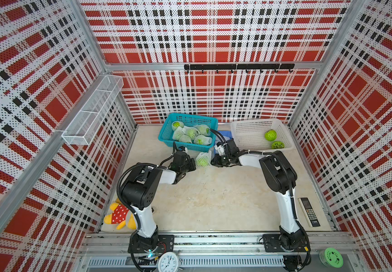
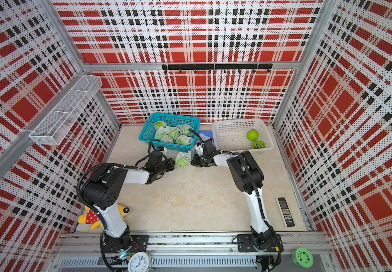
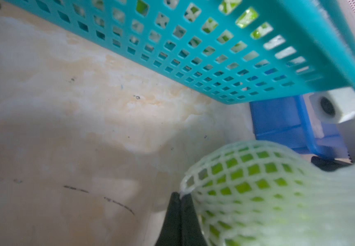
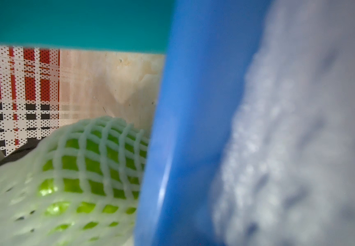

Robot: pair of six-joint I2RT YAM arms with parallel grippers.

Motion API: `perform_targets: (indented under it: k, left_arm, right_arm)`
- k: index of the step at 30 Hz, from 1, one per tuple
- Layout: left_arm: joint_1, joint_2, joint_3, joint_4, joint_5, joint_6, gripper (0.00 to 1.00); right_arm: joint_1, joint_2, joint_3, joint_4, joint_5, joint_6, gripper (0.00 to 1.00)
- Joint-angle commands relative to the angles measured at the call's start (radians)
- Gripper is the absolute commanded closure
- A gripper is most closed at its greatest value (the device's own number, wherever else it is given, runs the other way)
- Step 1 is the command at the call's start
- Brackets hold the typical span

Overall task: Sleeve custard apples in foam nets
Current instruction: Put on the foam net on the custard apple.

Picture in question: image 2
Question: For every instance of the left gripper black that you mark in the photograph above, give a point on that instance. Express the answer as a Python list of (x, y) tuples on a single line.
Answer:
[(170, 165)]

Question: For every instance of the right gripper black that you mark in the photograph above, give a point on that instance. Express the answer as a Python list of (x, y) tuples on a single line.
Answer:
[(195, 161)]

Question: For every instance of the green custard apple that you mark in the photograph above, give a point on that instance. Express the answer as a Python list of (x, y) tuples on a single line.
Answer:
[(182, 162), (253, 135), (259, 145)]

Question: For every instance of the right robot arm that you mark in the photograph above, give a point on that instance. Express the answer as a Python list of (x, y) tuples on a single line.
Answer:
[(248, 178)]

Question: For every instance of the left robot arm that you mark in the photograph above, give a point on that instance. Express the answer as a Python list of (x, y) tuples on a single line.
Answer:
[(99, 188)]

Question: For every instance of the sleeved custard apple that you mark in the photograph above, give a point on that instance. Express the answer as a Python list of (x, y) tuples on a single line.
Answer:
[(184, 140), (174, 132), (160, 124), (167, 139), (186, 130)]

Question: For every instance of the blue plastic tray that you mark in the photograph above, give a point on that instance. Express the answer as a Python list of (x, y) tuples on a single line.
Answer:
[(205, 134)]

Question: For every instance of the teal plastic basket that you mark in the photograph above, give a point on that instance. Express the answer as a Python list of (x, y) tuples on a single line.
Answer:
[(149, 134)]

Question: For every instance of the white plastic basket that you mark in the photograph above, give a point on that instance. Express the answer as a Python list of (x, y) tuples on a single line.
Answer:
[(231, 135)]

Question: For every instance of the yellow plush toy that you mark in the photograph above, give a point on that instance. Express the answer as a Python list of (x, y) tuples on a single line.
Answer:
[(91, 219)]

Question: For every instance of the round pressure gauge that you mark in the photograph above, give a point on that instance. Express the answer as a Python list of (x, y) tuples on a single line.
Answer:
[(140, 262)]

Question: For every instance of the white remote control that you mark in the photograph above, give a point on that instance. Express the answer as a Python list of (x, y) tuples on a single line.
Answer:
[(285, 212)]

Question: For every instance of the green tape spool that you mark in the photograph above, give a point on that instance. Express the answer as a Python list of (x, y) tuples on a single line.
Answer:
[(302, 257)]

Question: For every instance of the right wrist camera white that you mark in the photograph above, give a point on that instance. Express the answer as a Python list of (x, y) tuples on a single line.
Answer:
[(199, 149)]

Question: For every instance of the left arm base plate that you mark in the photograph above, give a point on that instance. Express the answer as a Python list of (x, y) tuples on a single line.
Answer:
[(129, 244)]

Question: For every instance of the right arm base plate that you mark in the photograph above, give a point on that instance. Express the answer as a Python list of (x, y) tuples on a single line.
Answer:
[(264, 242)]

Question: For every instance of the black hook rail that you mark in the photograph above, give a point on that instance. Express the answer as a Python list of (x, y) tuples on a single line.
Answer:
[(218, 66)]

